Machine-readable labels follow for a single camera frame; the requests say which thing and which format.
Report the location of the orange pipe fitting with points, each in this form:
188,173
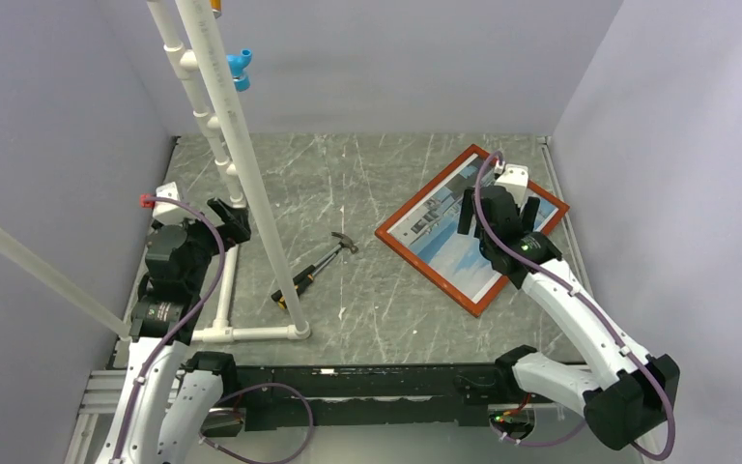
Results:
216,7

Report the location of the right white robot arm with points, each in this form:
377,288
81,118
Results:
626,392

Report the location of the steel claw hammer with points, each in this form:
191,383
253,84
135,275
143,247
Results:
344,242

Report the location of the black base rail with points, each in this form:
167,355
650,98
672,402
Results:
268,397

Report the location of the blue pipe fitting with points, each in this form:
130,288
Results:
238,64

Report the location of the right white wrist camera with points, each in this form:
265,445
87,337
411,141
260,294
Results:
514,179

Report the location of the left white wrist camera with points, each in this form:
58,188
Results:
165,213

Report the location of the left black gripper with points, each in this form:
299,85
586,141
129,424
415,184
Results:
235,230

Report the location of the white PVC pipe stand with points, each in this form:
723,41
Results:
201,65

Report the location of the red wooden picture frame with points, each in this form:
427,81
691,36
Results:
424,233

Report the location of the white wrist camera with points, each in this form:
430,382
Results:
165,213
514,179

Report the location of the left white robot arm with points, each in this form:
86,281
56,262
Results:
169,299

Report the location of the aluminium extrusion frame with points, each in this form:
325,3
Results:
101,397

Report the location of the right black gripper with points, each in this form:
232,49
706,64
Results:
467,213

